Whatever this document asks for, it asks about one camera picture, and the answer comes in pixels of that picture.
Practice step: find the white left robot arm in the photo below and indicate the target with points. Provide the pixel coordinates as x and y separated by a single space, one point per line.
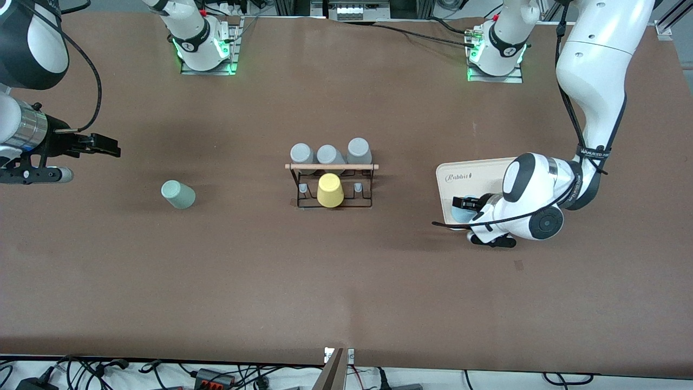
595 70

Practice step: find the yellow cup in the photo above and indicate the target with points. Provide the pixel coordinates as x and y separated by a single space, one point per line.
330 190

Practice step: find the black power adapter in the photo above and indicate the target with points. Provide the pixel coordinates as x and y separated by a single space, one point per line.
38 385

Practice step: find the light blue cup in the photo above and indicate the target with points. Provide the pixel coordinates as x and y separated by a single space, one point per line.
461 215

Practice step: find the brown angled post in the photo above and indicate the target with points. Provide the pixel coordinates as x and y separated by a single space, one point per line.
333 375

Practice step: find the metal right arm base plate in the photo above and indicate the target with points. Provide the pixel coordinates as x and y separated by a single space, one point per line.
234 54

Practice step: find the white label plate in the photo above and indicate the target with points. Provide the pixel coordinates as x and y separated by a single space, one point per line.
351 356

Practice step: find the orange black connector block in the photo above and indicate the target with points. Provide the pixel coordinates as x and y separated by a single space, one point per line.
214 378

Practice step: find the beige rabbit print tray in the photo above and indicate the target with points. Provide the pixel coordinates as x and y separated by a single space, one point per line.
476 179

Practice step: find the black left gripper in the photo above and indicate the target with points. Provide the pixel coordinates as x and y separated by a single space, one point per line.
478 203

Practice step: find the aluminium corner bracket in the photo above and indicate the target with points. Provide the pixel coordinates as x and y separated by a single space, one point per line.
668 24

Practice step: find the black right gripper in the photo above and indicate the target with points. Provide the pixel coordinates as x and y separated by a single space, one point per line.
60 142

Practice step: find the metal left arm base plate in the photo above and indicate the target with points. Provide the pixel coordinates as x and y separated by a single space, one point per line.
517 78

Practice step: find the grey cup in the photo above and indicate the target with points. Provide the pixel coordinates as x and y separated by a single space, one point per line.
328 155
302 154
359 150

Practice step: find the pale green cup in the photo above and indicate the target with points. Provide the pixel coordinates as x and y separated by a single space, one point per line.
178 196

